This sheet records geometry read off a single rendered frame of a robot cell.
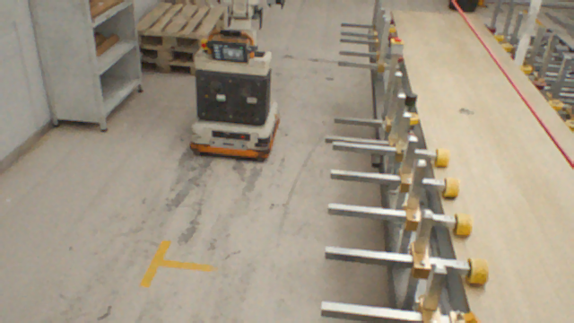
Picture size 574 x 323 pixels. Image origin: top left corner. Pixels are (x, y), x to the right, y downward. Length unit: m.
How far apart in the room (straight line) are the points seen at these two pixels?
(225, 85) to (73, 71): 1.26
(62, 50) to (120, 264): 1.94
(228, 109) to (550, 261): 2.62
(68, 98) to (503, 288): 3.67
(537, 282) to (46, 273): 2.47
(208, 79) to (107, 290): 1.69
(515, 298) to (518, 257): 0.22
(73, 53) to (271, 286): 2.46
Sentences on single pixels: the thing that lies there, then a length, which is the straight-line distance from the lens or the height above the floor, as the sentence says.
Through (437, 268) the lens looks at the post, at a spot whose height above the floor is 1.12.
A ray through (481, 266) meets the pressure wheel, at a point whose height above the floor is 0.98.
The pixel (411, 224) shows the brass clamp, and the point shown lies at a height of 0.95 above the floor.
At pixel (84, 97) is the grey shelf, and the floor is 0.30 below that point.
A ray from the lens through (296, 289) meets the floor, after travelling 2.95.
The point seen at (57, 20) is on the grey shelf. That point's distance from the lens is 4.38.
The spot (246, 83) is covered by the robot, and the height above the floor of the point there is 0.63.
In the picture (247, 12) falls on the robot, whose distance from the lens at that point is 4.01.
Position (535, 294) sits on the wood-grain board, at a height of 0.90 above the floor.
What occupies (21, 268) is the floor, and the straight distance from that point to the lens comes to 3.31.
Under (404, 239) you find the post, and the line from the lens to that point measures 2.05.
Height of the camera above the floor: 2.06
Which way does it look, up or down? 30 degrees down
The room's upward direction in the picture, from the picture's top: 4 degrees clockwise
